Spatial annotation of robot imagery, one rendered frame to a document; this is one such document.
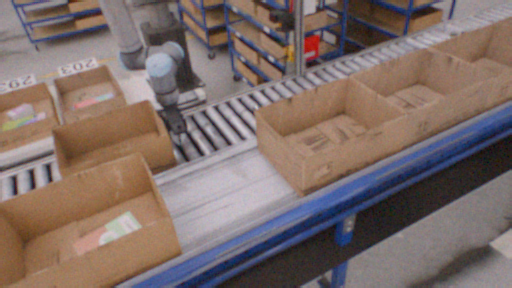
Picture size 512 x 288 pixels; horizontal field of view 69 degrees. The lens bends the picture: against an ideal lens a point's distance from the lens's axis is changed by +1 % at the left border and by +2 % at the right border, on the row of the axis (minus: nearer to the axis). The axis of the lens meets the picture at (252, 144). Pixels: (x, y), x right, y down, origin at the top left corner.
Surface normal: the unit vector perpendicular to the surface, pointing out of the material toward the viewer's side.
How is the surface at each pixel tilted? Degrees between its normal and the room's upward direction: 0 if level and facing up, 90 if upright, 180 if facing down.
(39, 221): 90
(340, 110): 89
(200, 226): 0
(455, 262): 0
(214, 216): 0
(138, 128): 90
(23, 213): 90
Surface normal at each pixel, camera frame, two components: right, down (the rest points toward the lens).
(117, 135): 0.45, 0.52
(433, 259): -0.07, -0.77
